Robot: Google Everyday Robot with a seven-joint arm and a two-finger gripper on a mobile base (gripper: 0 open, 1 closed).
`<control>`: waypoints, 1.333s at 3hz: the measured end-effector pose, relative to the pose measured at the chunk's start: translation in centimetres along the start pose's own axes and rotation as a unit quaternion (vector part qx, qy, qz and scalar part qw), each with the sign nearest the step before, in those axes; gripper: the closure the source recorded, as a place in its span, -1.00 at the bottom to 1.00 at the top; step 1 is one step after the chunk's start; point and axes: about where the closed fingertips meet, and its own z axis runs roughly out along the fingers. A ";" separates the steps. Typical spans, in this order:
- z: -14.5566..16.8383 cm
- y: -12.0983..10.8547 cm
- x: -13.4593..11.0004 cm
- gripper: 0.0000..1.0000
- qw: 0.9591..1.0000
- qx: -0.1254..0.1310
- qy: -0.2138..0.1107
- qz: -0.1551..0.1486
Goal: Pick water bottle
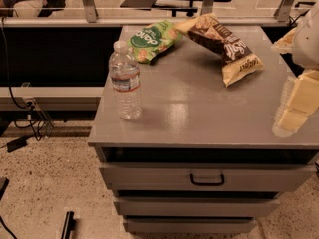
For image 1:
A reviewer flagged metal railing frame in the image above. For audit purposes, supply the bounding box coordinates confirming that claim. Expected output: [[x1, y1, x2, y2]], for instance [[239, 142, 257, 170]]
[[5, 0, 295, 26]]

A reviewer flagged green snack bag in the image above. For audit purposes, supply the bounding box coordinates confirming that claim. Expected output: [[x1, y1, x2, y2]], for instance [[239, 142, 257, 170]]
[[127, 20, 182, 64]]

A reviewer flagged top grey drawer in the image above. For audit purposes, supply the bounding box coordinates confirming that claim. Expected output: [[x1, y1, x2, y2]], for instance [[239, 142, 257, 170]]
[[100, 162, 315, 192]]

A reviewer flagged black drawer handle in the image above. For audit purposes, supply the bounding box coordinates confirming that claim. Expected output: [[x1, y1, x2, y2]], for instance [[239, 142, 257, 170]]
[[189, 174, 225, 186]]

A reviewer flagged black floor bracket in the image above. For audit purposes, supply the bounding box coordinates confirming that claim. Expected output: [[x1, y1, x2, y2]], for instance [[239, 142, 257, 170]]
[[61, 211, 75, 239]]

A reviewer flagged grey drawer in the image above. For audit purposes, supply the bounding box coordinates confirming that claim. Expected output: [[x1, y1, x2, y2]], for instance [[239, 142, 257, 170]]
[[123, 218, 256, 234], [100, 162, 315, 192], [114, 197, 280, 217]]

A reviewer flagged black power cable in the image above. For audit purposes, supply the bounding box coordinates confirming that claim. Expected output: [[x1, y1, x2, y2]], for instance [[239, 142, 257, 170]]
[[0, 16, 46, 142]]

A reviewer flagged middle grey drawer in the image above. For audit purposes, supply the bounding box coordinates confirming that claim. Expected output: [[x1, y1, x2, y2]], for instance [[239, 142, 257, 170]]
[[114, 197, 280, 217]]

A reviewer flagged black power adapter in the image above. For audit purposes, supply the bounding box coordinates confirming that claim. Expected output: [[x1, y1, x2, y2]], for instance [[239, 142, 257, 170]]
[[7, 136, 27, 152]]

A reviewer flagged clear plastic water bottle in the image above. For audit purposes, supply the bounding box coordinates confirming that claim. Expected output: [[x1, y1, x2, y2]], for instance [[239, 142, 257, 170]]
[[109, 40, 142, 120]]

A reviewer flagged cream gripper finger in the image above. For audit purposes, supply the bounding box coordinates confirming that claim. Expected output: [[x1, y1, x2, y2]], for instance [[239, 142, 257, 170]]
[[278, 110, 308, 132]]

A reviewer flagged grey drawer cabinet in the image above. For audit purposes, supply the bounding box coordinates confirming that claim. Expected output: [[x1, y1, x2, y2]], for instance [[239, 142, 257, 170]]
[[89, 26, 319, 222]]

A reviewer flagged brown yellow chip bag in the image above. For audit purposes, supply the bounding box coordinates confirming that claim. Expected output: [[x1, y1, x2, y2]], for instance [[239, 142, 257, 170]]
[[175, 13, 264, 87]]

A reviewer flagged bottom grey drawer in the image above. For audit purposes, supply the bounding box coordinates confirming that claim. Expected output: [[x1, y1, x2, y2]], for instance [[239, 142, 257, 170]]
[[123, 218, 256, 234]]

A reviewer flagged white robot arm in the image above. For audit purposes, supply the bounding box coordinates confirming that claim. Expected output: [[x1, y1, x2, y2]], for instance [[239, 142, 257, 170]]
[[272, 1, 319, 137]]

